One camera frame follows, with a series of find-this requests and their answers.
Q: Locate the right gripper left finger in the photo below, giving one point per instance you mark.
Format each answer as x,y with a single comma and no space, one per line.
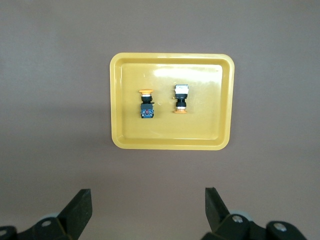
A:
78,212

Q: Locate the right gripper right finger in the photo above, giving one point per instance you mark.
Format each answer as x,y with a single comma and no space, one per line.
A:
216,210

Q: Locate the yellow-capped push button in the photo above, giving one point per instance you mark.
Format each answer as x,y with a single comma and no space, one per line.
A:
181,93
147,110

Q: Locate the yellow plastic tray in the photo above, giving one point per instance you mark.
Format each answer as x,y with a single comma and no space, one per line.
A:
200,130

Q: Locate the brown table mat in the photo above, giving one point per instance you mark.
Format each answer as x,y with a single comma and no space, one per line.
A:
50,75

